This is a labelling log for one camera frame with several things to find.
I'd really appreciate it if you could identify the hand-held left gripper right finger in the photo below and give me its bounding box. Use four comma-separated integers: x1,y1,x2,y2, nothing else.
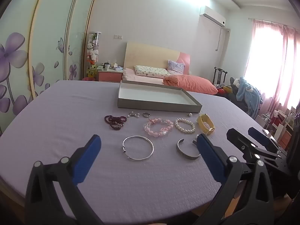
196,134,294,225

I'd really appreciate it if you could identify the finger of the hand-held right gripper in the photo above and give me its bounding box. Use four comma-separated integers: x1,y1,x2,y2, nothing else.
248,127,287,156
226,128,285,167

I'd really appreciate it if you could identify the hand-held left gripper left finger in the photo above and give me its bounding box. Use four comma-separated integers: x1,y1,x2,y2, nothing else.
25,134,102,225

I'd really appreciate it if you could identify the wide silver cuff bracelet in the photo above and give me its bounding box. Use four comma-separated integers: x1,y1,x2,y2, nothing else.
176,138,201,161

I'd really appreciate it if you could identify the yellow wristwatch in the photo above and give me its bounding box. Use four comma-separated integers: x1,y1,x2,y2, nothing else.
196,114,215,136

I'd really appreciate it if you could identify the dark red bead bracelet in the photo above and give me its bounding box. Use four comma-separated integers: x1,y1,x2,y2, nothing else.
104,114,125,130

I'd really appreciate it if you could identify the thin silver bangle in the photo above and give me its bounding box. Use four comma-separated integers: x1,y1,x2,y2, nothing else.
122,135,154,161

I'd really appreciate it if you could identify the pink bead bracelet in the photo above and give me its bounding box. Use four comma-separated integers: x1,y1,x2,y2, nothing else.
143,118,174,137

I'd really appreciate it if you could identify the grey shallow cardboard tray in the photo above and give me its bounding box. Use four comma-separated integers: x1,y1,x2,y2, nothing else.
117,80,202,113

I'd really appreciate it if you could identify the light blue garment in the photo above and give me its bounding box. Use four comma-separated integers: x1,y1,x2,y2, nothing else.
235,76,263,113

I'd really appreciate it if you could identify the purple tablecloth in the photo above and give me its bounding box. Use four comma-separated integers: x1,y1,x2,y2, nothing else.
0,80,289,225

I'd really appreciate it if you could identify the colourful plush toy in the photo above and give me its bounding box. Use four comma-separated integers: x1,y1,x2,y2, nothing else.
217,85,232,95

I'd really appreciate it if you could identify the dark office chair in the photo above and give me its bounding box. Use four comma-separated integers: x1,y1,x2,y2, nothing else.
228,77,258,119

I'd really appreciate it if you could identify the dark wooden chair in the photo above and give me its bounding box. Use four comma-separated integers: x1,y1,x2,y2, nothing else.
213,67,228,86

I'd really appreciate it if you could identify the folded salmon duvet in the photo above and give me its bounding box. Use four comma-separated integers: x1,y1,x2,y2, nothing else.
163,74,219,95

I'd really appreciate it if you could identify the pink and cream nightstand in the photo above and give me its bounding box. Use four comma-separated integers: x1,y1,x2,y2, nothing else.
98,66,124,83

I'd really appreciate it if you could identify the pink curtain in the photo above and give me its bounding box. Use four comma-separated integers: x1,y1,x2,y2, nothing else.
244,19,300,113

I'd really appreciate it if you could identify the yellow green plush toy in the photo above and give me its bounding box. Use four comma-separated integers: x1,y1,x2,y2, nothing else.
87,64,98,78

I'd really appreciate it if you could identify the bed with pink sheet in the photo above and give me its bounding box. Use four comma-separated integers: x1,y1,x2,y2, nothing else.
122,67,218,95

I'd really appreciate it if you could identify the small purple pillow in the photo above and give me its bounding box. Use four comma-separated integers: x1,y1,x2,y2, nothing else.
167,60,185,74

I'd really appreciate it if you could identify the patterned white pillow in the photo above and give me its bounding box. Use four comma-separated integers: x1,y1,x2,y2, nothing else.
134,65,171,78

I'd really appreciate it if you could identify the clear tube of plush toys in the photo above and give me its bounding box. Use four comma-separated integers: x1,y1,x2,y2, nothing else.
86,31,102,67

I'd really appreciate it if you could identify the cream and pink headboard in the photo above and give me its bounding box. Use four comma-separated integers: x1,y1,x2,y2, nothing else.
123,42,191,75

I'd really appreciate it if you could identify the white air conditioner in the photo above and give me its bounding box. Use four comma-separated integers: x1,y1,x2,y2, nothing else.
200,5,227,27

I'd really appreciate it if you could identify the floral sliding wardrobe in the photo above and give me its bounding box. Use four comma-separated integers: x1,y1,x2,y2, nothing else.
0,0,99,134

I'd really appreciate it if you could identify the white pearl bracelet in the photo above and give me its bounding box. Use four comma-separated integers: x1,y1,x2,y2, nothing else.
175,118,196,134

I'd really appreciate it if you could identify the air conditioner hose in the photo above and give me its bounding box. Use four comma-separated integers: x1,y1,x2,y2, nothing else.
216,26,224,52

